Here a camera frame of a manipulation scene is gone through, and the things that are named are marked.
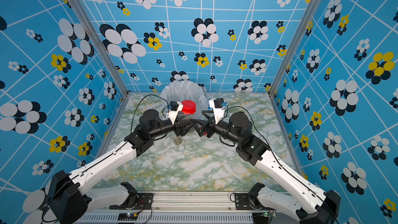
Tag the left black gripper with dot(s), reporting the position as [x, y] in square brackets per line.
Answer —
[183, 130]

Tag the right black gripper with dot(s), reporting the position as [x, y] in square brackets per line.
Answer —
[206, 125]

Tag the clear jar large red lid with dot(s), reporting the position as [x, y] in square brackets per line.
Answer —
[185, 117]

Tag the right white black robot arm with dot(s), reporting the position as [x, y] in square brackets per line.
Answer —
[304, 201]

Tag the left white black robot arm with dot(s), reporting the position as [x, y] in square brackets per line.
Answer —
[72, 194]

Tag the tall clear jar white lid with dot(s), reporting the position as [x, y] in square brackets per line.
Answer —
[178, 140]

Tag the left green circuit board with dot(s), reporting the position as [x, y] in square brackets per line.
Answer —
[128, 217]

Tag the green circuit board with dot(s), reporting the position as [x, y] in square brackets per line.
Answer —
[128, 217]
[262, 218]

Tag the right green circuit board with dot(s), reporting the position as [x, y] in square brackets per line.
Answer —
[262, 218]

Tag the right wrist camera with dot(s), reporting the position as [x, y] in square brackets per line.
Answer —
[218, 107]

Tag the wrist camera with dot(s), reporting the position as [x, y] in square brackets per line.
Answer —
[218, 107]
[173, 109]

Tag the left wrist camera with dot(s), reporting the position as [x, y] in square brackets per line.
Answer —
[173, 109]

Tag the aluminium front frame rail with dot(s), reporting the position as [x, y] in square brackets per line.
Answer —
[172, 207]

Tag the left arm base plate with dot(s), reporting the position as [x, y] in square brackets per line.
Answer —
[141, 201]

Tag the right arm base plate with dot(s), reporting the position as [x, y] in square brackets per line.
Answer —
[243, 202]

